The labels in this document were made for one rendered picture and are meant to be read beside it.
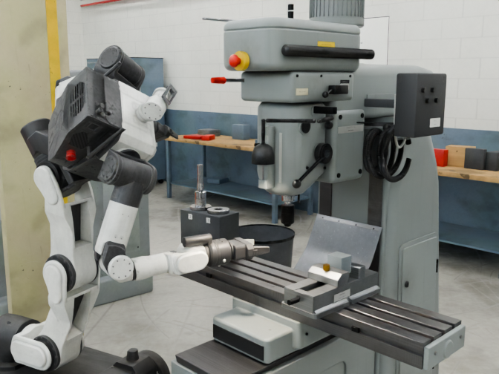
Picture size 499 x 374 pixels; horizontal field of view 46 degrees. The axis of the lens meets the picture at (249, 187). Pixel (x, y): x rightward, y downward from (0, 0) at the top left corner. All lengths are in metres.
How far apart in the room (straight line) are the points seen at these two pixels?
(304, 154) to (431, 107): 0.45
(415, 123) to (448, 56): 4.46
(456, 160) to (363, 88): 3.73
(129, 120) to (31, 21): 1.59
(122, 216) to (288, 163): 0.57
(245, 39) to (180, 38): 7.49
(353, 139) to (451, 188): 4.38
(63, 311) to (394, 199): 1.29
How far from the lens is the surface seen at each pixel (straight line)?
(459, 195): 6.43
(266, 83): 1.94
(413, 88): 1.99
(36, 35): 3.40
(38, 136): 2.17
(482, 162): 5.71
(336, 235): 2.40
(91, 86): 1.87
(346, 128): 2.10
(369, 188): 2.31
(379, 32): 6.87
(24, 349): 2.44
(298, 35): 1.87
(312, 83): 1.94
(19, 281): 3.50
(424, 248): 2.52
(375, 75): 2.25
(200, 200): 2.40
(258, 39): 1.83
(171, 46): 9.51
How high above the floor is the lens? 1.71
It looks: 11 degrees down
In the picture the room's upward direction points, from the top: straight up
